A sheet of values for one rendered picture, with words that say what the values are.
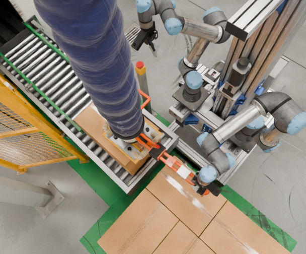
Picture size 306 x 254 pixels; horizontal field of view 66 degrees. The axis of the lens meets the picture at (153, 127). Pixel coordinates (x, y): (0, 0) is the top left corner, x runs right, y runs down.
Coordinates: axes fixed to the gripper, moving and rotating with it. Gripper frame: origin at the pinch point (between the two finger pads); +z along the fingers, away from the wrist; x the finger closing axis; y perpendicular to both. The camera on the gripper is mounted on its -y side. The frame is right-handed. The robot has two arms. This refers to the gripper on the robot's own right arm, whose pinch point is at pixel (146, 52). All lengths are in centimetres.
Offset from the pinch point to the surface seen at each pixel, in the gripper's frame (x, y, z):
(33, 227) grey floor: 30, -167, 152
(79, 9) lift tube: -25, -42, -74
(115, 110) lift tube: -24, -45, -20
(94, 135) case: 12, -56, 57
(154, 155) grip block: -41, -40, 30
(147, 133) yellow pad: -24, -30, 42
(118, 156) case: -15, -55, 57
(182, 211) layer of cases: -77, -50, 98
